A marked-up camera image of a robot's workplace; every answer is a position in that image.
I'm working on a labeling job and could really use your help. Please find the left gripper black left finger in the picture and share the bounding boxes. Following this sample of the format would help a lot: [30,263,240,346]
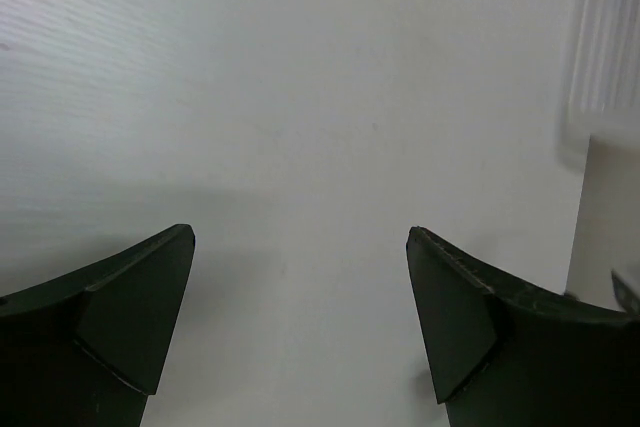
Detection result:
[1,224,195,427]

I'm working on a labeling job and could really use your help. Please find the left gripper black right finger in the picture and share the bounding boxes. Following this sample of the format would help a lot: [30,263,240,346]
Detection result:
[406,227,639,427]

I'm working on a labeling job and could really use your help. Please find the white plastic basket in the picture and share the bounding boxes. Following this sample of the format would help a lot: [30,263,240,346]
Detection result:
[556,0,639,172]

